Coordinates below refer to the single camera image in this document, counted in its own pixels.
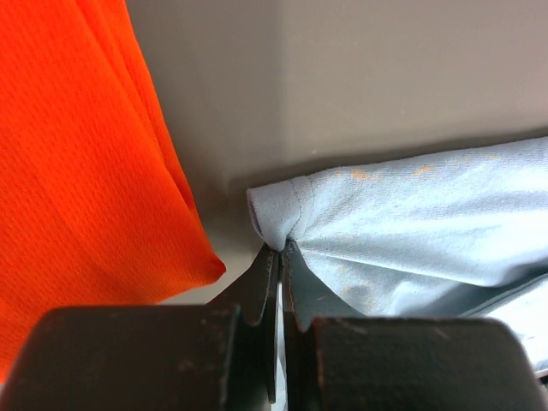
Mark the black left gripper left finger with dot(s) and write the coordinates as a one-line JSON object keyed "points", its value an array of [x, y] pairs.
{"points": [[217, 356]]}

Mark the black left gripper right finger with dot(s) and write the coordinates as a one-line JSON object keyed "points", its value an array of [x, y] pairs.
{"points": [[338, 359]]}

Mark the blue grey t shirt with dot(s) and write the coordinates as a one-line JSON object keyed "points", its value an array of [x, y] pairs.
{"points": [[449, 234]]}

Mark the orange folded t shirt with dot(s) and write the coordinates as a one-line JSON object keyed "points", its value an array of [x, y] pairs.
{"points": [[95, 207]]}

